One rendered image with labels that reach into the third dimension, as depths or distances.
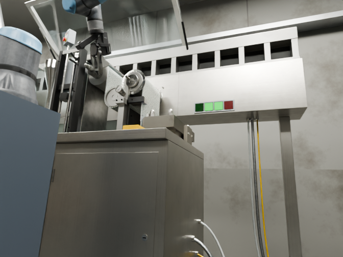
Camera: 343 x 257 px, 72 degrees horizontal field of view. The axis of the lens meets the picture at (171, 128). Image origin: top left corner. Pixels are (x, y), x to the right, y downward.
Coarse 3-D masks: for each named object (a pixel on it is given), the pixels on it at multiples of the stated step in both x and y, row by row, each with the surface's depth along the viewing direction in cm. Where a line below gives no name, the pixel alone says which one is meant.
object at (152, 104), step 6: (144, 90) 129; (144, 96) 129; (150, 96) 136; (150, 102) 135; (156, 102) 144; (144, 108) 128; (150, 108) 135; (156, 108) 143; (144, 114) 128; (156, 114) 143
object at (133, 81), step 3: (129, 75) 130; (132, 75) 129; (135, 75) 128; (132, 78) 129; (135, 78) 128; (138, 78) 129; (126, 81) 129; (129, 81) 129; (132, 81) 128; (135, 81) 127; (138, 81) 128; (126, 84) 129; (129, 84) 128; (132, 84) 127; (135, 84) 127; (132, 87) 128
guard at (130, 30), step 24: (120, 0) 155; (144, 0) 151; (168, 0) 148; (48, 24) 178; (72, 24) 174; (120, 24) 166; (144, 24) 162; (168, 24) 159; (72, 48) 188; (120, 48) 179; (144, 48) 175
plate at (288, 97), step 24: (192, 72) 156; (216, 72) 151; (240, 72) 145; (264, 72) 140; (288, 72) 135; (168, 96) 158; (192, 96) 152; (216, 96) 147; (240, 96) 142; (264, 96) 137; (288, 96) 132; (192, 120) 162; (216, 120) 159; (240, 120) 157; (264, 120) 155
